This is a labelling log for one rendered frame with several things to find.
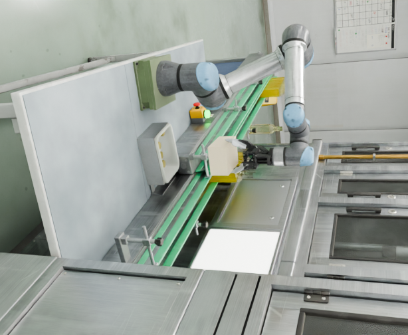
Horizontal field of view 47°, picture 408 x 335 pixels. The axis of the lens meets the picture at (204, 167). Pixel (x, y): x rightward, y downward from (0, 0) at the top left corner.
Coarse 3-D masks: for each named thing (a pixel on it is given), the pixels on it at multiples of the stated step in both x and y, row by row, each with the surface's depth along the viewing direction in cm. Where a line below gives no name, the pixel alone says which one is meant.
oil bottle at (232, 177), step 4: (240, 172) 219; (212, 176) 223; (216, 176) 222; (220, 176) 222; (224, 176) 221; (228, 176) 220; (232, 176) 220; (236, 176) 219; (240, 176) 219; (212, 180) 224; (216, 180) 224; (220, 180) 223; (224, 180) 222; (228, 180) 221; (232, 180) 221; (236, 180) 220; (240, 180) 220
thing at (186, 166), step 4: (180, 156) 214; (184, 156) 214; (188, 156) 213; (180, 160) 215; (184, 160) 214; (188, 160) 214; (180, 164) 216; (184, 164) 215; (188, 164) 215; (192, 164) 216; (180, 168) 217; (184, 168) 216; (188, 168) 216; (192, 168) 216; (180, 172) 218; (184, 172) 217; (188, 172) 216; (192, 172) 216
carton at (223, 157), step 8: (224, 136) 199; (232, 136) 198; (216, 144) 189; (224, 144) 188; (208, 152) 187; (216, 152) 186; (224, 152) 185; (232, 152) 193; (216, 160) 187; (224, 160) 186; (232, 160) 193; (216, 168) 188; (224, 168) 187; (232, 168) 193
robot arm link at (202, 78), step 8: (184, 64) 193; (192, 64) 191; (200, 64) 190; (208, 64) 189; (184, 72) 191; (192, 72) 189; (200, 72) 188; (208, 72) 188; (216, 72) 194; (184, 80) 191; (192, 80) 190; (200, 80) 189; (208, 80) 188; (216, 80) 194; (184, 88) 194; (192, 88) 193; (200, 88) 192; (208, 88) 191; (216, 88) 194; (200, 96) 198
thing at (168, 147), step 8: (168, 128) 205; (160, 136) 208; (168, 136) 207; (168, 144) 209; (168, 152) 211; (176, 152) 210; (160, 160) 195; (168, 160) 213; (176, 160) 212; (168, 168) 211; (176, 168) 211; (168, 176) 204
